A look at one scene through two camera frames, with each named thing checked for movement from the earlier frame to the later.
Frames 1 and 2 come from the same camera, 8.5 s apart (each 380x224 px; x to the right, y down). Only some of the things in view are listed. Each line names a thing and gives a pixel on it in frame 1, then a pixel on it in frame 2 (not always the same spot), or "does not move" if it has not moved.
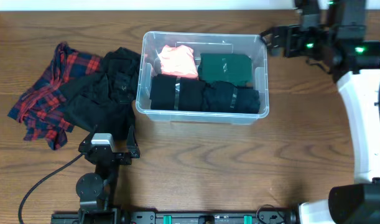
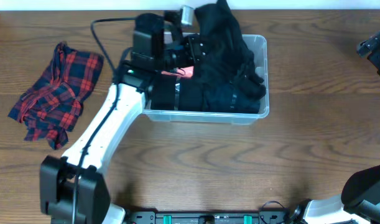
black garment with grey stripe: (170, 92) does not move
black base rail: (197, 216) does not move
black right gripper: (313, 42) → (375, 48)
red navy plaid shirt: (41, 107) does not move
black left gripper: (112, 156) → (195, 50)
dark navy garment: (222, 96) does not move
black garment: (106, 100) → (224, 56)
